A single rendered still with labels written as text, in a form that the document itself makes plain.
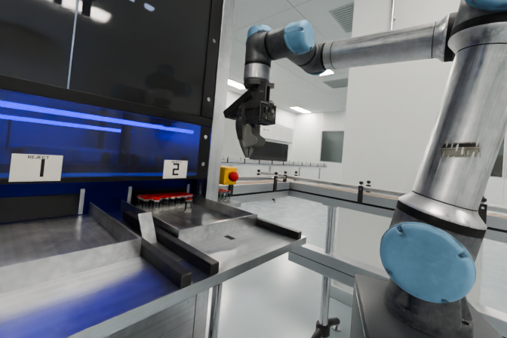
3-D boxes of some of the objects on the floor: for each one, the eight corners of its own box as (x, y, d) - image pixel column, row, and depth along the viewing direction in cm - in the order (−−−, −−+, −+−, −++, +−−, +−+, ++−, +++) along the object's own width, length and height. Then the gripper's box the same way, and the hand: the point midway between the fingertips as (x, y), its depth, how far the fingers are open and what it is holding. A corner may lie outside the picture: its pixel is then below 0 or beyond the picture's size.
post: (173, 434, 89) (222, -97, 95) (186, 421, 94) (233, -85, 99) (182, 449, 85) (233, -109, 91) (196, 435, 89) (244, -95, 95)
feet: (292, 370, 120) (294, 342, 121) (332, 324, 158) (333, 302, 158) (306, 382, 115) (308, 352, 115) (344, 330, 152) (345, 308, 153)
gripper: (259, 75, 60) (253, 158, 59) (280, 85, 66) (275, 159, 66) (236, 81, 65) (230, 156, 65) (256, 89, 72) (252, 158, 71)
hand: (245, 153), depth 67 cm, fingers closed
